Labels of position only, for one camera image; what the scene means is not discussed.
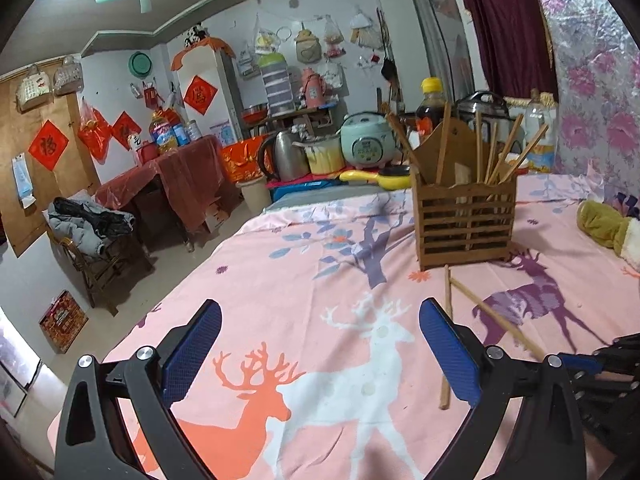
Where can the sheer door curtain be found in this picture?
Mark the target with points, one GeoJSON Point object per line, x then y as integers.
{"type": "Point", "coordinates": [440, 35]}

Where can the white refrigerator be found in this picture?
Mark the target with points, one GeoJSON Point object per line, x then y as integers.
{"type": "Point", "coordinates": [222, 85]}

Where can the bunch of wooden chopsticks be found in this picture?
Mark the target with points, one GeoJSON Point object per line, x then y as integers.
{"type": "Point", "coordinates": [478, 145]}

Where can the maroon curtain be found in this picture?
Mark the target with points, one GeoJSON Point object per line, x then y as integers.
{"type": "Point", "coordinates": [505, 25]}

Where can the white tote bag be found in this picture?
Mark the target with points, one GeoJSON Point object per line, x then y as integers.
{"type": "Point", "coordinates": [331, 77]}

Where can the dark sauce bottle yellow cap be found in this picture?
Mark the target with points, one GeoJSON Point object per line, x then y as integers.
{"type": "Point", "coordinates": [431, 110]}

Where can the green plastic basin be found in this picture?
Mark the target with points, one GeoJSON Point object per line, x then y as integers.
{"type": "Point", "coordinates": [141, 63]}

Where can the green stacked food steamer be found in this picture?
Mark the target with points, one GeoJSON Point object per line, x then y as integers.
{"type": "Point", "coordinates": [275, 85]}

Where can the hanging blue packet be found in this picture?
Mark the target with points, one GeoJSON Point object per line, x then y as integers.
{"type": "Point", "coordinates": [24, 180]}

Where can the yellow pot with lid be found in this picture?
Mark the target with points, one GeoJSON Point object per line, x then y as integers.
{"type": "Point", "coordinates": [325, 160]}

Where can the hanging plastic bag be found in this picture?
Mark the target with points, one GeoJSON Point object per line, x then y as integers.
{"type": "Point", "coordinates": [367, 32]}
{"type": "Point", "coordinates": [265, 40]}
{"type": "Point", "coordinates": [334, 35]}

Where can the stainless steel kettle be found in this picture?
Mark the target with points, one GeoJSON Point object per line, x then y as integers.
{"type": "Point", "coordinates": [290, 160]}

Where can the panda plush toy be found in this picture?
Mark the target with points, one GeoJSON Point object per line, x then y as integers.
{"type": "Point", "coordinates": [194, 35]}

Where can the pink thermos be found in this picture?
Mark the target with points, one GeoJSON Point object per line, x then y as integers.
{"type": "Point", "coordinates": [311, 90]}

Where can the red printed box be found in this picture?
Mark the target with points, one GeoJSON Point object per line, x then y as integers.
{"type": "Point", "coordinates": [62, 322]}

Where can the grey can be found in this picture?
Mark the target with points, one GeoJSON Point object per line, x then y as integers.
{"type": "Point", "coordinates": [194, 130]}

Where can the beige hanging bear organizer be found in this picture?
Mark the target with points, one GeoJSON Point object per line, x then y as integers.
{"type": "Point", "coordinates": [306, 50]}

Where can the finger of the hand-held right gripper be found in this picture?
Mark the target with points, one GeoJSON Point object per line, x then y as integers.
{"type": "Point", "coordinates": [582, 364]}
{"type": "Point", "coordinates": [610, 405]}

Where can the red diamond paper on refrigerator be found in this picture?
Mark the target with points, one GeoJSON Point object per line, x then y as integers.
{"type": "Point", "coordinates": [200, 95]}

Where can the small yellow frying pan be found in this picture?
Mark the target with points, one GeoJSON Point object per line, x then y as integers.
{"type": "Point", "coordinates": [395, 180]}

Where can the large red diamond paper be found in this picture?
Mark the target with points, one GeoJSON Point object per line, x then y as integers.
{"type": "Point", "coordinates": [48, 145]}

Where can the cooking oil bottle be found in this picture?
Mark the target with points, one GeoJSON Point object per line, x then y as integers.
{"type": "Point", "coordinates": [165, 135]}

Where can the red diamond wall paper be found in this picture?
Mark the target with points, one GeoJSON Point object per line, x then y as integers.
{"type": "Point", "coordinates": [125, 130]}

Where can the dark jacket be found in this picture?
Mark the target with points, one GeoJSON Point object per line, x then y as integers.
{"type": "Point", "coordinates": [85, 220]}

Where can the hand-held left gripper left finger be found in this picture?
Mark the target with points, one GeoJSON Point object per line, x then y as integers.
{"type": "Point", "coordinates": [195, 345]}

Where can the orange gift bag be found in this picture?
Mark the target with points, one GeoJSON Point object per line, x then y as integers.
{"type": "Point", "coordinates": [240, 160]}

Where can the silver pressure cooker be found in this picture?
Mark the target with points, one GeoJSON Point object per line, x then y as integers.
{"type": "Point", "coordinates": [480, 105]}

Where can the floral foil wall sheet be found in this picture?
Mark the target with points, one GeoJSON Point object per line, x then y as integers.
{"type": "Point", "coordinates": [595, 85]}

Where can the white waste bin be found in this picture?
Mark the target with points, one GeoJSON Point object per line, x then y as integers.
{"type": "Point", "coordinates": [255, 195]}

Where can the single wooden chopstick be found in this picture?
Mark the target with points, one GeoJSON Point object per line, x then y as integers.
{"type": "Point", "coordinates": [448, 290]}
{"type": "Point", "coordinates": [495, 316]}

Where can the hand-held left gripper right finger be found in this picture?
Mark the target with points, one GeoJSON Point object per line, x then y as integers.
{"type": "Point", "coordinates": [450, 350]}

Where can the table with red cloth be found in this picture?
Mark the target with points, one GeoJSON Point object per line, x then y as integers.
{"type": "Point", "coordinates": [190, 175]}

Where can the small red pot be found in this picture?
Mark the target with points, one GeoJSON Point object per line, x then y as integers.
{"type": "Point", "coordinates": [147, 152]}

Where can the blue can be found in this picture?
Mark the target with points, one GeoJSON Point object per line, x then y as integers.
{"type": "Point", "coordinates": [180, 132]}

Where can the cardboard box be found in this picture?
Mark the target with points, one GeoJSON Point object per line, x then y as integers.
{"type": "Point", "coordinates": [217, 215]}

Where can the mint green rice cooker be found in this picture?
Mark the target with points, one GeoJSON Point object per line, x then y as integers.
{"type": "Point", "coordinates": [367, 142]}

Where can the white hanging basket bag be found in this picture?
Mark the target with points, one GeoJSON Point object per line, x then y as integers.
{"type": "Point", "coordinates": [67, 75]}
{"type": "Point", "coordinates": [32, 87]}

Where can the clear plastic bottle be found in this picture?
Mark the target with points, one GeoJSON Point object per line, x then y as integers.
{"type": "Point", "coordinates": [540, 125]}

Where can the orange cloth cover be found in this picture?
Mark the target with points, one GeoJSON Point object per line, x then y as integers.
{"type": "Point", "coordinates": [210, 42]}

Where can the grey sheet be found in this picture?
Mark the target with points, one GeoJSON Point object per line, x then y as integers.
{"type": "Point", "coordinates": [300, 200]}

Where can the wooden chopstick holder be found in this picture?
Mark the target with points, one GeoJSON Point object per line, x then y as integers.
{"type": "Point", "coordinates": [465, 210]}

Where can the olive plush cloth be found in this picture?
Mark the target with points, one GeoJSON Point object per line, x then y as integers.
{"type": "Point", "coordinates": [600, 225]}

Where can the red metal basin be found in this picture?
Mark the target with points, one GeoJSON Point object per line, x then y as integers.
{"type": "Point", "coordinates": [255, 112]}

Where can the wooden chair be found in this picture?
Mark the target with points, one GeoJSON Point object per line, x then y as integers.
{"type": "Point", "coordinates": [105, 270]}

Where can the pink deer print bedsheet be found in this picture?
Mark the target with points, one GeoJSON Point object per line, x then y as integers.
{"type": "Point", "coordinates": [325, 285]}

